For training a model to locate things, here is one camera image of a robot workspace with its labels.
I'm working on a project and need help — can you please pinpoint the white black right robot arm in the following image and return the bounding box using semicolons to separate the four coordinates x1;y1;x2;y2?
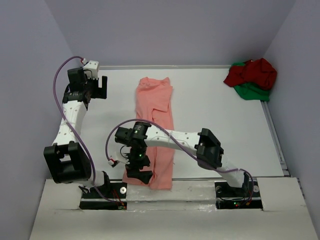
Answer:
114;120;253;200

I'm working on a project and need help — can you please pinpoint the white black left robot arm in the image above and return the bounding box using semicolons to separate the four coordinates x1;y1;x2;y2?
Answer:
43;65;111;198

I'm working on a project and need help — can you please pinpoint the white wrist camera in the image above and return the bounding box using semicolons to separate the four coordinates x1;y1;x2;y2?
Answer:
82;58;100;80
108;152;130;168

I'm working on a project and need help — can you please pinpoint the white foam strip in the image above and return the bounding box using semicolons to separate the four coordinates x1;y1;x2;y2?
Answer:
126;180;217;211

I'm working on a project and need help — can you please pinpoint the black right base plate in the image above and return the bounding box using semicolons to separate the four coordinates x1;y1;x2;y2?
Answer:
214;180;263;210

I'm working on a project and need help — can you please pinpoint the pink t shirt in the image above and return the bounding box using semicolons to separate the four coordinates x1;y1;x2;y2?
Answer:
135;77;175;190

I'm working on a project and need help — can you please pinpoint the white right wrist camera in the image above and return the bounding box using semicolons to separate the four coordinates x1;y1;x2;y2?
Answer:
108;152;130;168

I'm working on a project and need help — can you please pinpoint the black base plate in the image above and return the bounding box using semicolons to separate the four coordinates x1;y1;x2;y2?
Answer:
78;181;128;211
214;180;263;210

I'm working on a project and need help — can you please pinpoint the red t shirt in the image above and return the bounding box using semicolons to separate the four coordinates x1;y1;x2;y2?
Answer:
223;58;278;91

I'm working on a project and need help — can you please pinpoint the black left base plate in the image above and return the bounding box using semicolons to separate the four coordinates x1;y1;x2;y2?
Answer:
78;181;128;211

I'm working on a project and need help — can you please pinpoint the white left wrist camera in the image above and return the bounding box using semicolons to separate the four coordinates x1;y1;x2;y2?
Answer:
82;58;100;80

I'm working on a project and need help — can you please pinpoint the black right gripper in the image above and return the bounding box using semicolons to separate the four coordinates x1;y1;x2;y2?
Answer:
122;146;153;185

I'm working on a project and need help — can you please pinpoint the green t shirt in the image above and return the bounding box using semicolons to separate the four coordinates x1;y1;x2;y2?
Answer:
230;60;272;102

